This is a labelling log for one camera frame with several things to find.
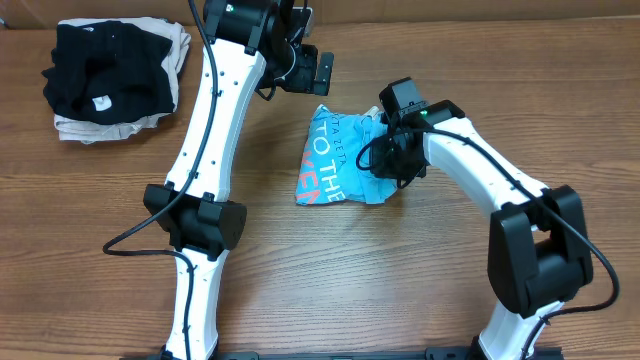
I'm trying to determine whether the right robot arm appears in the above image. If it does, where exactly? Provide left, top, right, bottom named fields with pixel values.
left=358, top=99, right=594, bottom=359

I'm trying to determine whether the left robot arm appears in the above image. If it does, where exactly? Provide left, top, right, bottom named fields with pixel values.
left=144, top=1, right=334, bottom=359

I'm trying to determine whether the beige folded garment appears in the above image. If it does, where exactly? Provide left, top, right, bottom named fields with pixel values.
left=54, top=17, right=191, bottom=144

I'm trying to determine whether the light blue t-shirt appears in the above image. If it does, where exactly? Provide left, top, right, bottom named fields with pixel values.
left=295, top=105, right=397, bottom=205

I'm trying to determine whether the black folded garment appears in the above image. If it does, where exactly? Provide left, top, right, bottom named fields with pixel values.
left=42, top=21, right=174, bottom=125

